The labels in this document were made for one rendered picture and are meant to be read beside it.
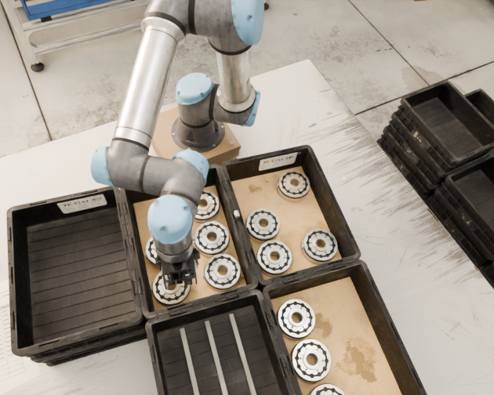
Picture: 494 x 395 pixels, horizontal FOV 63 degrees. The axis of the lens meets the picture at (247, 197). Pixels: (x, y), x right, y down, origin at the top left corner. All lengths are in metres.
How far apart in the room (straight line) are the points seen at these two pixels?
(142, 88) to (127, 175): 0.18
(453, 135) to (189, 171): 1.62
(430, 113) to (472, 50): 1.44
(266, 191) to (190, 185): 0.58
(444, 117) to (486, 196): 0.43
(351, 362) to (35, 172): 1.20
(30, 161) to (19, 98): 1.27
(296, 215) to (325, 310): 0.30
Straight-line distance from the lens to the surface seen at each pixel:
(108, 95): 2.74
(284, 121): 1.66
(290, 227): 1.26
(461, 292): 1.53
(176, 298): 1.14
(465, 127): 2.26
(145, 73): 0.87
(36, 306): 1.25
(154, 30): 0.92
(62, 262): 1.27
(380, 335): 1.20
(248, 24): 0.91
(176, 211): 0.71
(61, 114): 2.71
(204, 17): 0.93
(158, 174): 0.78
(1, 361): 1.39
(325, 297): 1.20
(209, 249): 1.17
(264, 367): 1.14
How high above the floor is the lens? 1.95
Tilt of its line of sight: 60 degrees down
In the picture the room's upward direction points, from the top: 9 degrees clockwise
